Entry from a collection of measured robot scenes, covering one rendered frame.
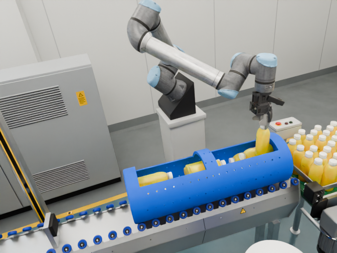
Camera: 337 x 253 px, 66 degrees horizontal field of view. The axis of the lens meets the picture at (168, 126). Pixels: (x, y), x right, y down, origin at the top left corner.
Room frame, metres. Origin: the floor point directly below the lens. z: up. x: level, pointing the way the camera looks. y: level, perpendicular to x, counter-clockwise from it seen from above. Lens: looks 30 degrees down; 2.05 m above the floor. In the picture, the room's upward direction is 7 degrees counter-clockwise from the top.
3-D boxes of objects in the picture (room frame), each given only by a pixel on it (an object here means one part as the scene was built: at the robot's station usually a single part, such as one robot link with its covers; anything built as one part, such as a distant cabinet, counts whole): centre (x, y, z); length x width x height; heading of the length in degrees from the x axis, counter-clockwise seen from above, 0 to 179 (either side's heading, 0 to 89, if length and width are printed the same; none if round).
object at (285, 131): (1.51, -0.80, 1.05); 0.20 x 0.10 x 0.10; 101
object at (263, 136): (1.14, -0.50, 1.23); 0.07 x 0.07 x 0.19
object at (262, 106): (1.14, -0.47, 1.47); 0.09 x 0.08 x 0.12; 101
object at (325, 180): (1.07, -0.87, 0.99); 0.07 x 0.07 x 0.19
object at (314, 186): (1.00, -0.74, 0.95); 0.10 x 0.07 x 0.10; 11
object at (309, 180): (1.20, -0.73, 0.96); 0.40 x 0.01 x 0.03; 11
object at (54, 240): (0.92, 0.65, 1.00); 0.10 x 0.04 x 0.15; 11
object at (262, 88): (1.14, -0.48, 1.55); 0.10 x 0.09 x 0.05; 11
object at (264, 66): (1.14, -0.48, 1.64); 0.10 x 0.09 x 0.12; 35
